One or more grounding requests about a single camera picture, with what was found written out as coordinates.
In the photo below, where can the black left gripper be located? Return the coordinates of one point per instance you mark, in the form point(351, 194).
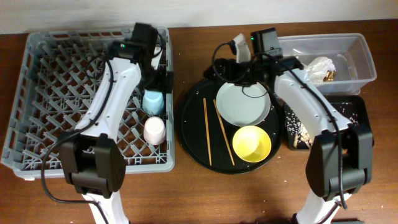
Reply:
point(159, 85)

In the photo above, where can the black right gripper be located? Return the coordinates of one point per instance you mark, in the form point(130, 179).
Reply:
point(232, 64)

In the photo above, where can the blue plastic cup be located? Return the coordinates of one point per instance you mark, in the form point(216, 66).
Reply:
point(153, 102)

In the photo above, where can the grey round plate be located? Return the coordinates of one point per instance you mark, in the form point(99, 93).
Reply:
point(243, 106)

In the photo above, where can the pink plastic cup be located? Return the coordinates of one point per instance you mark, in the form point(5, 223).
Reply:
point(154, 131)

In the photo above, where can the wooden chopstick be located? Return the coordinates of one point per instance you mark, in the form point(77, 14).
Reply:
point(207, 131)
point(224, 133)

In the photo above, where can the white paper napkin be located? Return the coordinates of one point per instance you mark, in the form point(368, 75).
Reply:
point(318, 68)

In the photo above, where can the yellow bowl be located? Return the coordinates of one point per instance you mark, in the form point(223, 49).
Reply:
point(251, 144)

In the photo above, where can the food scraps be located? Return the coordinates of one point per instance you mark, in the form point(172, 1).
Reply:
point(297, 135)

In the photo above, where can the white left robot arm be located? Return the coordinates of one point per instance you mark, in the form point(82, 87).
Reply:
point(91, 160)

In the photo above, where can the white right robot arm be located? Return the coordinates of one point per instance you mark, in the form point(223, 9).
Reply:
point(341, 157)

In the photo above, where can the grey dishwasher rack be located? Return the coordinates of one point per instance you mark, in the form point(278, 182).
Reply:
point(54, 91)

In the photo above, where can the gold foil wrapper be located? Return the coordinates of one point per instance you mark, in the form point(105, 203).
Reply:
point(330, 75)

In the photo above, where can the round black tray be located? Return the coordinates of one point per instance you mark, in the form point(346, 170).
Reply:
point(192, 135)

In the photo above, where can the clear plastic bin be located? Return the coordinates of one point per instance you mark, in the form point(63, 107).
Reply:
point(349, 53)

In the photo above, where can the black rectangular tray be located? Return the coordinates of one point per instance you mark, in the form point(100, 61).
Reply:
point(358, 102)

